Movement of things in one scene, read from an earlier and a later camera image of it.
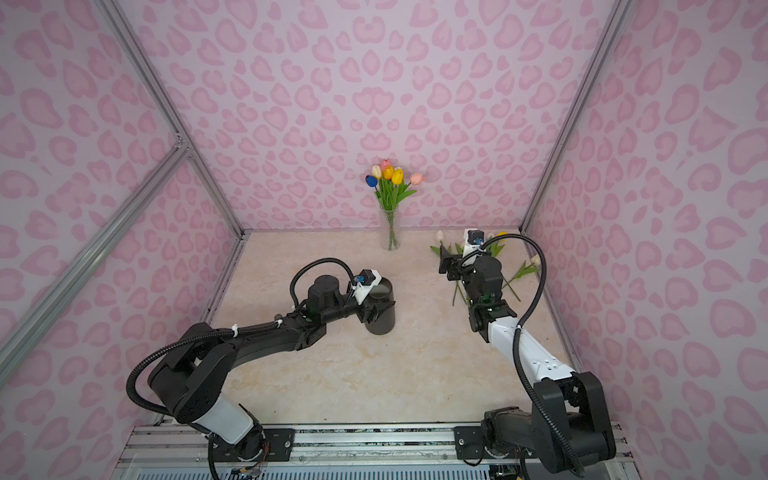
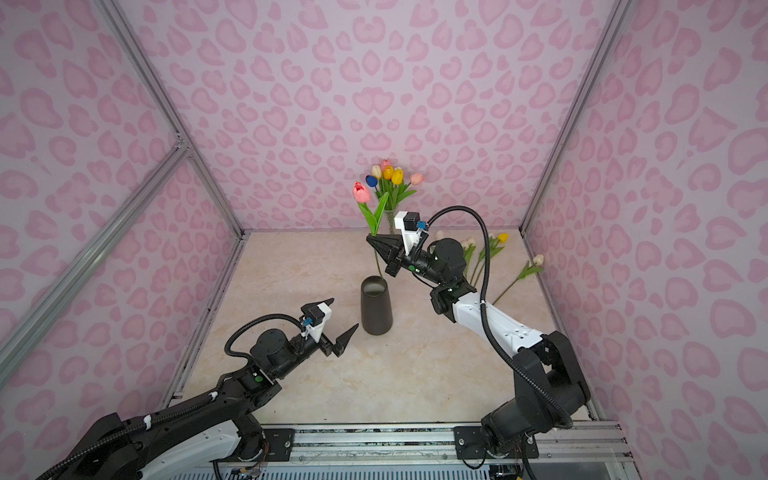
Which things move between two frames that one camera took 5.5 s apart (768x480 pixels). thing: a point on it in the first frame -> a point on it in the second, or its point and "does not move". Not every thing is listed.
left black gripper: x=373 y=314 -> x=341 y=341
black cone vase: x=382 y=292 does not move
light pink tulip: x=416 y=178 does not move
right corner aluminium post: x=604 y=47 does not move
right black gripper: x=448 y=261 -> x=394 y=248
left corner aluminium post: x=123 y=29 does not move
